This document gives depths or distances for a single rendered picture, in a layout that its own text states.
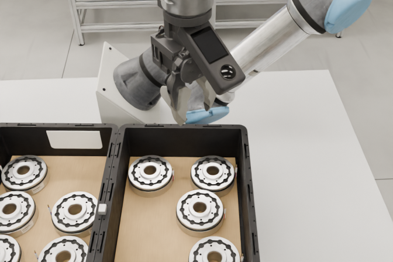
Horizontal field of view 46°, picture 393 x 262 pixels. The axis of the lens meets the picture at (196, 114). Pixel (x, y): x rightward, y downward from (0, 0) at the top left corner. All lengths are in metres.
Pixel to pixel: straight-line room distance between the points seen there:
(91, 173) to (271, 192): 0.47
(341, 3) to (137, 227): 0.62
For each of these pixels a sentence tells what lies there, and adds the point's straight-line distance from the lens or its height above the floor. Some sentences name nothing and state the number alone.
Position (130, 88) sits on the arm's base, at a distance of 1.23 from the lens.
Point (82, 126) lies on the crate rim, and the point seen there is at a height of 0.93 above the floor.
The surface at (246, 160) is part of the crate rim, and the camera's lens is 1.01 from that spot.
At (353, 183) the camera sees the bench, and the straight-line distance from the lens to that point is 1.33.
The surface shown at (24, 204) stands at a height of 0.86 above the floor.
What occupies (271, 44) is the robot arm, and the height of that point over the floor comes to 1.11.
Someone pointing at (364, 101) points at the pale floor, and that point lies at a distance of 2.70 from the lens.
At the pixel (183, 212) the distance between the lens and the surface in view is 1.00.
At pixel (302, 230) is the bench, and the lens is 1.20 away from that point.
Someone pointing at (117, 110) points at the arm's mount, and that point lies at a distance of 1.22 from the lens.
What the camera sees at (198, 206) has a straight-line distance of 1.03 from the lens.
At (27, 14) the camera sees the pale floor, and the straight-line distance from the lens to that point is 3.46.
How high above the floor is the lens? 1.69
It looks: 44 degrees down
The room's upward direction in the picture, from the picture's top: straight up
